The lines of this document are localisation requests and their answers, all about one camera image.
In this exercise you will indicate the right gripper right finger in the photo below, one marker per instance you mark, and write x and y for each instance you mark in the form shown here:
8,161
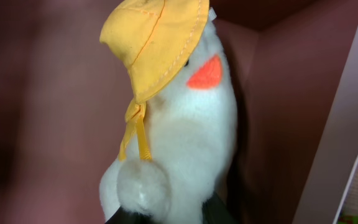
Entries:
215,211

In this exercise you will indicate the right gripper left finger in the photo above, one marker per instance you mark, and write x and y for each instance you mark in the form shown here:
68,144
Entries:
124,217

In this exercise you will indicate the white plush duck yellow hat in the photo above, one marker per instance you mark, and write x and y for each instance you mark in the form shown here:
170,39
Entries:
181,124

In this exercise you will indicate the white box pink interior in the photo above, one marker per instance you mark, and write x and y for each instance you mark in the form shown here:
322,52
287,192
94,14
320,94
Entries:
63,97

